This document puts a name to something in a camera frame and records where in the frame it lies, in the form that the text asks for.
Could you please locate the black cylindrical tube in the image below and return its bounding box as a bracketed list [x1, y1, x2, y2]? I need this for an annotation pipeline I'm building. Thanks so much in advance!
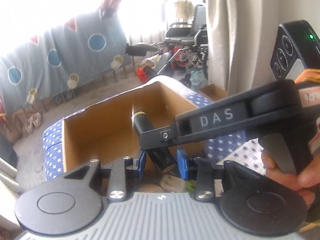
[131, 111, 176, 173]

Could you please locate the green lip balm tube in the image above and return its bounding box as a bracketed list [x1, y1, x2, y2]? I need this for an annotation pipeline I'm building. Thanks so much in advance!
[185, 180, 196, 192]

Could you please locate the white power adapter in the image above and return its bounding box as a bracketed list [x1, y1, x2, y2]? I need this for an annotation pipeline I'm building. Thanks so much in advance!
[159, 174, 185, 192]

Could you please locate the person's right hand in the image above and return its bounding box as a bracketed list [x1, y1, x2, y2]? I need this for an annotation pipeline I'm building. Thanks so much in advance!
[261, 150, 320, 207]

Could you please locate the brown cardboard box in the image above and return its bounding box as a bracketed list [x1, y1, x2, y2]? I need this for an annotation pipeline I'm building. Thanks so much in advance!
[62, 76, 210, 172]

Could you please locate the blue star-patterned cover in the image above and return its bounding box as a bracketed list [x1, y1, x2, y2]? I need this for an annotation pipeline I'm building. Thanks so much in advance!
[43, 90, 268, 181]

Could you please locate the small brown carton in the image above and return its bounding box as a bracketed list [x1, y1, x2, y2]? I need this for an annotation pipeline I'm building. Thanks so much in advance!
[199, 84, 227, 101]

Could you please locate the beige curtain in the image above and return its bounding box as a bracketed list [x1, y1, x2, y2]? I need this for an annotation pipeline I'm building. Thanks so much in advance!
[206, 0, 319, 96]

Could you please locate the wheelchair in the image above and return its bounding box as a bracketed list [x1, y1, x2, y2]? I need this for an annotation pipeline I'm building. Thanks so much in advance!
[153, 5, 208, 88]

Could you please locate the grey-blue hanging quilt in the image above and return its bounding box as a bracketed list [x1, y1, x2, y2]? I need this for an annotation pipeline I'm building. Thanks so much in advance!
[1, 11, 131, 115]

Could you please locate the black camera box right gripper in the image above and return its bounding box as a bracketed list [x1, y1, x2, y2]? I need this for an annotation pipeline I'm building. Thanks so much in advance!
[270, 20, 319, 80]

